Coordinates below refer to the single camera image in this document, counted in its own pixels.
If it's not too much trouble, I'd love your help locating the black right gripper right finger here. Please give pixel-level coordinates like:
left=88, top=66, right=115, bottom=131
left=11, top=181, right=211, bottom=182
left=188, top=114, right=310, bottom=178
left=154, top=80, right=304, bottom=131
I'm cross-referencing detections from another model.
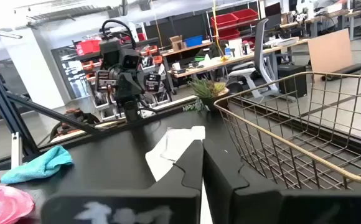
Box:
left=202, top=138, right=361, bottom=224

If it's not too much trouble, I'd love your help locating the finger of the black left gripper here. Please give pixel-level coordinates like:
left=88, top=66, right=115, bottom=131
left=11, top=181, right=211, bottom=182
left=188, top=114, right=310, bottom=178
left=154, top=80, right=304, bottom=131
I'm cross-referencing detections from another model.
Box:
left=95, top=70, right=116, bottom=93
left=143, top=72, right=162, bottom=93

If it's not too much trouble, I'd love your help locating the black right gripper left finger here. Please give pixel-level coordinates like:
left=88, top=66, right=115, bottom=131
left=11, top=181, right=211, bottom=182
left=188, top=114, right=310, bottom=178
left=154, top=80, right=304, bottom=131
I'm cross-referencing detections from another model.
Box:
left=40, top=139, right=205, bottom=224

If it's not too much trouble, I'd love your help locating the white waffle microfiber towel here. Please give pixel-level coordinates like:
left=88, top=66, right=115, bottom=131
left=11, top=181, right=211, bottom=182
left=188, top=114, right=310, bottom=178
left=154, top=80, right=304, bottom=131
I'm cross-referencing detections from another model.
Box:
left=145, top=125, right=214, bottom=224

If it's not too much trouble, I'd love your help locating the pink microfiber towel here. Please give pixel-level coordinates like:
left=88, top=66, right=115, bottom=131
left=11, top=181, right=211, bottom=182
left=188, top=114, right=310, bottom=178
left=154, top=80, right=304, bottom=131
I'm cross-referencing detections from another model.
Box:
left=0, top=183, right=35, bottom=224

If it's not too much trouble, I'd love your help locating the teal microfiber towel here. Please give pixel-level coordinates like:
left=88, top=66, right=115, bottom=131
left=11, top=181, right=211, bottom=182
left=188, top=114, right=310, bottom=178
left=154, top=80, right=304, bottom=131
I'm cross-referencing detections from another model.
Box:
left=0, top=145, right=74, bottom=185

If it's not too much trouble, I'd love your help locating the black tool board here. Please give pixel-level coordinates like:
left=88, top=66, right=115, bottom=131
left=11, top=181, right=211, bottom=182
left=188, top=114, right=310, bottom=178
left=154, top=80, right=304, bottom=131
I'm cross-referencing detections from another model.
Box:
left=51, top=45, right=90, bottom=100

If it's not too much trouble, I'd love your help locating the red plastic storage bin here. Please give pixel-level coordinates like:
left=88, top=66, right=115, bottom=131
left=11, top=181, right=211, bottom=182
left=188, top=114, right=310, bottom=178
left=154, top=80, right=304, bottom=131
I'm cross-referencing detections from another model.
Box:
left=232, top=8, right=259, bottom=23
left=210, top=12, right=239, bottom=29
left=217, top=28, right=241, bottom=40
left=76, top=39, right=102, bottom=56

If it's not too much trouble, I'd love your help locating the small cardboard box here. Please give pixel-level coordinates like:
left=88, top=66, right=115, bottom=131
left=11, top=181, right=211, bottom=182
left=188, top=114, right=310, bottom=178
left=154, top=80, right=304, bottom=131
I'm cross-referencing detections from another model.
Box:
left=169, top=34, right=184, bottom=51

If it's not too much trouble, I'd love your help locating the small potted green plant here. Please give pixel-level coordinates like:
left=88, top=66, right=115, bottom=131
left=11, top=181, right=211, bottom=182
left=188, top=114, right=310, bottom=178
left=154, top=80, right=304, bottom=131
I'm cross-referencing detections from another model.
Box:
left=182, top=77, right=231, bottom=113

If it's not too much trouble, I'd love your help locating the blue plastic storage bin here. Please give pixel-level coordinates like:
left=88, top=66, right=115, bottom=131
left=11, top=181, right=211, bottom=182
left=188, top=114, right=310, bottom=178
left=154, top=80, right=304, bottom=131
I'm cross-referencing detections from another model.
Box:
left=184, top=35, right=204, bottom=48

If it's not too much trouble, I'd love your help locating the white jug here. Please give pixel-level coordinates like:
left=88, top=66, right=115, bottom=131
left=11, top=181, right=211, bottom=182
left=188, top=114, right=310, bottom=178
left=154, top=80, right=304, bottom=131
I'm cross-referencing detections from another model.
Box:
left=229, top=38, right=244, bottom=57

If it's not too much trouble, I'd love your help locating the long wooden workbench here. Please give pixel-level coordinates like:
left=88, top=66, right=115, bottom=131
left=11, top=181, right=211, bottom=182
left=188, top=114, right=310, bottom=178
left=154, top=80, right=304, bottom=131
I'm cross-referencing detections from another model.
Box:
left=167, top=37, right=311, bottom=78

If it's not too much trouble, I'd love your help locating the grey office chair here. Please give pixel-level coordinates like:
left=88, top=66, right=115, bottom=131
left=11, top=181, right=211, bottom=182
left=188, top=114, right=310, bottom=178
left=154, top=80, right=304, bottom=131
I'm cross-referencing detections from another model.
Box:
left=226, top=17, right=283, bottom=100

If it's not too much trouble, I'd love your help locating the black box cabinet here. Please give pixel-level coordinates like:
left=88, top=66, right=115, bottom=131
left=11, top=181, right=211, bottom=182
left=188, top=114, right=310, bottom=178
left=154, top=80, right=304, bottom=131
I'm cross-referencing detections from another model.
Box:
left=276, top=64, right=308, bottom=98

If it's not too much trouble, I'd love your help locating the black padded roll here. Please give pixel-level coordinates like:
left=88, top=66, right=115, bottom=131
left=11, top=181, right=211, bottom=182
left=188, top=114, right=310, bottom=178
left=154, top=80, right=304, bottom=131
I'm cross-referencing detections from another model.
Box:
left=321, top=63, right=361, bottom=82

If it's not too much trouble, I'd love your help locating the brown cardboard board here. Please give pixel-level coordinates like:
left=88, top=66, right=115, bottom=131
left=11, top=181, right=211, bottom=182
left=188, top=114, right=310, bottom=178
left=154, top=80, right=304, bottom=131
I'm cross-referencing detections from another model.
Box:
left=307, top=28, right=354, bottom=77

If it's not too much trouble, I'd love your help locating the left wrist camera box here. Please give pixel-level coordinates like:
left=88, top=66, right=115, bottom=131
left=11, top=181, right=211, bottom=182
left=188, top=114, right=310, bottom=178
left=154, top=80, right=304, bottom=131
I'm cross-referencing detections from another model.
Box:
left=120, top=49, right=141, bottom=70

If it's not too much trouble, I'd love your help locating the black supply cable loop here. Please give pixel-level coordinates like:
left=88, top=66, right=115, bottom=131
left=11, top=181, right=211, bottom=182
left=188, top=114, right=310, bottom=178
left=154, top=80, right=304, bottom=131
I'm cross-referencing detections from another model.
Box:
left=49, top=107, right=102, bottom=142

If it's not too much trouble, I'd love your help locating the black diagonal frame brace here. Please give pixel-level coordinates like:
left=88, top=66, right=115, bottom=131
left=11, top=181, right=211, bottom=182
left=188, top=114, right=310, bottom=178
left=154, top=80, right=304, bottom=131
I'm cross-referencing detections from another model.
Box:
left=5, top=91, right=113, bottom=138

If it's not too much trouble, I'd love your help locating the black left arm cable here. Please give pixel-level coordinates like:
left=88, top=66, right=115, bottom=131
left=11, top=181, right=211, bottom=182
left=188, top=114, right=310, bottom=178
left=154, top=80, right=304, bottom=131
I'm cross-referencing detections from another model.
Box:
left=101, top=19, right=137, bottom=50

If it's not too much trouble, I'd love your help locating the gold wire basket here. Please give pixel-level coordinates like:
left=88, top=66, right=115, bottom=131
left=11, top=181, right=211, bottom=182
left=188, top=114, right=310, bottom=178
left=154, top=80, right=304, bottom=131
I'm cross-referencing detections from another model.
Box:
left=213, top=72, right=361, bottom=190

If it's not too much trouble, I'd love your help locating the yellow hanging cord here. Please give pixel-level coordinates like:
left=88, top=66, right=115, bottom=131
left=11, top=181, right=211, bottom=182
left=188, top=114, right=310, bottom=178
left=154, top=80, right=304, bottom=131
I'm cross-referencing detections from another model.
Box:
left=212, top=0, right=230, bottom=62

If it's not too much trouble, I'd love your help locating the black frame strut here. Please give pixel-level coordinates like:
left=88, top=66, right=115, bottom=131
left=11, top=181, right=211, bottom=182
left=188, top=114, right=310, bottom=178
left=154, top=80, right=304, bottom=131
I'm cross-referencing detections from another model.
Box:
left=0, top=43, right=41, bottom=158

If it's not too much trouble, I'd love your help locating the white metal bracket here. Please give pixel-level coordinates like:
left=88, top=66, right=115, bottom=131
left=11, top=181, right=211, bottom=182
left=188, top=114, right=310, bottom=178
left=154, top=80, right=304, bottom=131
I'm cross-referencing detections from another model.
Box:
left=11, top=131, right=23, bottom=169

